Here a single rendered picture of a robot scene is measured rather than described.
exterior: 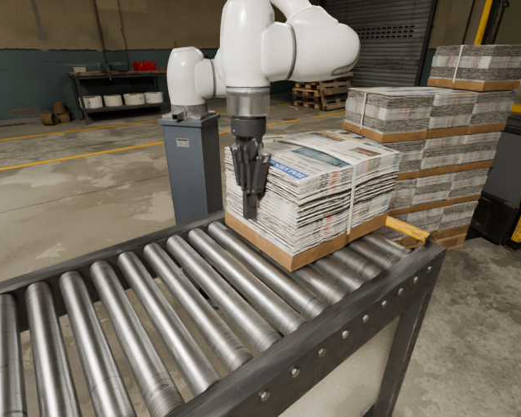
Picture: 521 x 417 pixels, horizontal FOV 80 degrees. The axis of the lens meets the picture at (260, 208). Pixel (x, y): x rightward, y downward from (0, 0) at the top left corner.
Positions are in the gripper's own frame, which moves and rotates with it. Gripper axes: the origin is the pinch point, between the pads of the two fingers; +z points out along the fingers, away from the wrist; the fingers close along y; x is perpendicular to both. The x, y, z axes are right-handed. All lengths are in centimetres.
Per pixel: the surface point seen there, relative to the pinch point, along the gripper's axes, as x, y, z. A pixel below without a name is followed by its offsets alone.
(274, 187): -2.2, -6.4, -5.7
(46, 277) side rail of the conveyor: 42.6, 20.4, 13.9
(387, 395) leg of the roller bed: -38, -27, 73
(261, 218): -2.6, -1.3, 4.2
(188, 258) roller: 13.6, 7.8, 14.0
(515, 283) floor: -176, -30, 91
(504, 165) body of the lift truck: -235, 9, 37
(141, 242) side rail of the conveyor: 20.6, 21.4, 13.5
